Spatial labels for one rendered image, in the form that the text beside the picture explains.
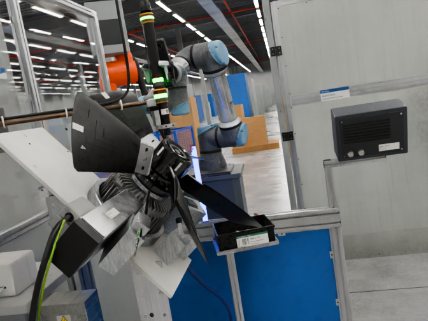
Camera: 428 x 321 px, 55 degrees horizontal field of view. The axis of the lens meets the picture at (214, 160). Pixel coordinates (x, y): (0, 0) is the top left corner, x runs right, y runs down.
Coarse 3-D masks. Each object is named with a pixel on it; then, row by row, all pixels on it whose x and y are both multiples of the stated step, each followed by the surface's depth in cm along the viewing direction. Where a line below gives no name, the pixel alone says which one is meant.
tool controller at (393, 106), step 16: (336, 112) 159; (352, 112) 156; (368, 112) 153; (384, 112) 152; (400, 112) 151; (336, 128) 157; (352, 128) 156; (368, 128) 155; (384, 128) 154; (400, 128) 154; (336, 144) 160; (352, 144) 158; (368, 144) 158; (384, 144) 157; (400, 144) 156
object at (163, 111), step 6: (144, 0) 130; (144, 6) 129; (150, 6) 131; (144, 12) 133; (162, 108) 134; (162, 114) 134; (168, 114) 135; (162, 120) 134; (168, 120) 135; (168, 132) 135
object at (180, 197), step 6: (180, 192) 102; (180, 198) 98; (180, 204) 95; (186, 204) 102; (180, 210) 117; (186, 210) 98; (186, 216) 96; (186, 222) 113; (192, 222) 102; (192, 228) 98; (192, 234) 110; (198, 240) 100; (198, 246) 108; (204, 258) 106
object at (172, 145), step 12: (168, 144) 128; (156, 156) 123; (168, 156) 122; (180, 156) 124; (156, 168) 123; (180, 168) 123; (144, 180) 123; (156, 180) 125; (156, 192) 124; (168, 192) 126
